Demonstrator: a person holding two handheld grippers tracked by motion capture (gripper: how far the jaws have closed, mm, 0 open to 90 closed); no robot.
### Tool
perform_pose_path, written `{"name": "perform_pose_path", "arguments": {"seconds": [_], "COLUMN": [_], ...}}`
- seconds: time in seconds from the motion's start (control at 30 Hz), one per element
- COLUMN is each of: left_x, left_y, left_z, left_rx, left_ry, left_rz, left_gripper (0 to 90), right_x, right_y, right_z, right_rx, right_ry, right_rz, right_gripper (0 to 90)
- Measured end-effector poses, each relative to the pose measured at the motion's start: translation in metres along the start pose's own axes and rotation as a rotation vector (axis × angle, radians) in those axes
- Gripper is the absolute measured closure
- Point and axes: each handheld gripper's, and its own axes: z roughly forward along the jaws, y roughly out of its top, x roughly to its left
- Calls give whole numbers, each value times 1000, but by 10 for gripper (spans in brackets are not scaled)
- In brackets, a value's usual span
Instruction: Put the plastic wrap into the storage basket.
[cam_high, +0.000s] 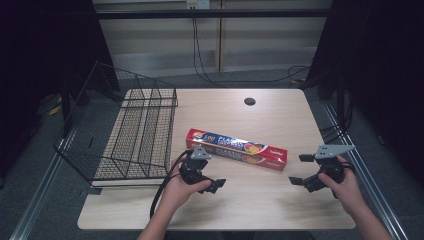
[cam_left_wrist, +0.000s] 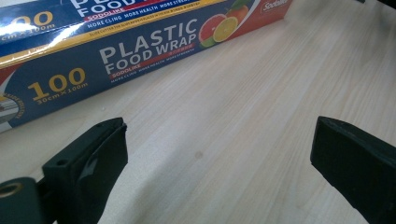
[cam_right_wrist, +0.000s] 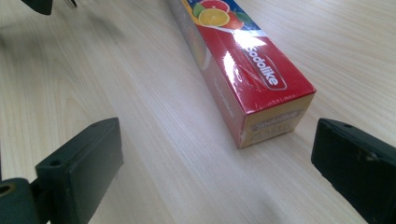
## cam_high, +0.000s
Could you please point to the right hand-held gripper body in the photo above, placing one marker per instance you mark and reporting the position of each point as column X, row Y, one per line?
column 330, row 163

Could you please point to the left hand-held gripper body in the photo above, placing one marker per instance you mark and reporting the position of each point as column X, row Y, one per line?
column 195, row 166

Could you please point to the red plastic wrap box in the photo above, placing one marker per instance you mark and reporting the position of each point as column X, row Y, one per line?
column 233, row 144

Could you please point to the person's left hand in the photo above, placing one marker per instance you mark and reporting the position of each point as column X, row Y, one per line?
column 176, row 193

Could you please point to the person's right hand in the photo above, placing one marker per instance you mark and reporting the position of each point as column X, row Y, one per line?
column 348, row 191

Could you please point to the black curtain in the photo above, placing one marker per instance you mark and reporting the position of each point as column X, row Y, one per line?
column 40, row 50
column 383, row 66

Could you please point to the yellow floor object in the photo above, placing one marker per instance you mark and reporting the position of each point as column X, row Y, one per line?
column 55, row 108

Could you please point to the aluminium floor rail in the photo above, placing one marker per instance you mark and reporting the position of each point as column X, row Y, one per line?
column 370, row 176
column 36, row 203

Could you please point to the black horizontal frame bar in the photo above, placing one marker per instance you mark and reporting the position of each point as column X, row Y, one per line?
column 213, row 13

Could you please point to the white wall power outlet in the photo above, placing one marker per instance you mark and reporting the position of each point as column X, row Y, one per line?
column 198, row 4

